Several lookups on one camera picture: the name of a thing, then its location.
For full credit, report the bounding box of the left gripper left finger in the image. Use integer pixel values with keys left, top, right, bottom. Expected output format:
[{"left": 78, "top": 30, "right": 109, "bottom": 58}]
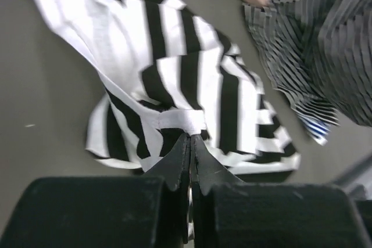
[{"left": 144, "top": 134, "right": 191, "bottom": 244}]

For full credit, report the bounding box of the thin striped black white garment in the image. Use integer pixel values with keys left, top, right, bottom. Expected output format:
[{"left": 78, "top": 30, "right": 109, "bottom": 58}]
[{"left": 244, "top": 0, "right": 371, "bottom": 127}]

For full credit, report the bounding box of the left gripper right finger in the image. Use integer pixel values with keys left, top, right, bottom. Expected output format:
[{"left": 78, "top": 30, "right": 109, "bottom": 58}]
[{"left": 190, "top": 135, "right": 247, "bottom": 247}]

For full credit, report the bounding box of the black white striped tank top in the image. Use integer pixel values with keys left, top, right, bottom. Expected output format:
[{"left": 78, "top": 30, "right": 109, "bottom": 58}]
[{"left": 35, "top": 0, "right": 301, "bottom": 175}]

